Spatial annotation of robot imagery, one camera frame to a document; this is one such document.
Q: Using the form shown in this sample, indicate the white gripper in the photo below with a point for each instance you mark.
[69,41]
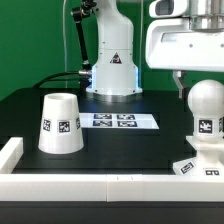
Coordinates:
[171,45]

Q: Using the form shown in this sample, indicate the white lamp bulb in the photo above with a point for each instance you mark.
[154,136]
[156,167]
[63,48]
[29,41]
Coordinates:
[206,102]

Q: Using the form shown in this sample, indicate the white lamp base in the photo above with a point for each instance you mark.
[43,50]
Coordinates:
[209,159]

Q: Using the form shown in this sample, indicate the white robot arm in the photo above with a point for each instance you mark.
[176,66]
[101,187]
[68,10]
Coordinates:
[115,77]

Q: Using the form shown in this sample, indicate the white lamp shade cone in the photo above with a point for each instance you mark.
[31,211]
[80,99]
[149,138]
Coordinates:
[60,129]

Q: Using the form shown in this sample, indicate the white marker sheet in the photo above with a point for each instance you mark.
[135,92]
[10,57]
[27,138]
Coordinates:
[118,121]

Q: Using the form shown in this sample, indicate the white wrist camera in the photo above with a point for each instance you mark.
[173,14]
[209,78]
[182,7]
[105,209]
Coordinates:
[168,8]

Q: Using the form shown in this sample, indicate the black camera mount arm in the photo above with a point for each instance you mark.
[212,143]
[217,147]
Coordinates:
[78,14]

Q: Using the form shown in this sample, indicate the white front wall bar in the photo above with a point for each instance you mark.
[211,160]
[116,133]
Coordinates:
[110,188]

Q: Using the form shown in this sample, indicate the white wall bar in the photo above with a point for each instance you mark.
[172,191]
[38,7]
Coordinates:
[110,188]
[10,154]

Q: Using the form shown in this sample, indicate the white left wall bar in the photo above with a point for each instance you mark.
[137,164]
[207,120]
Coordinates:
[10,154]

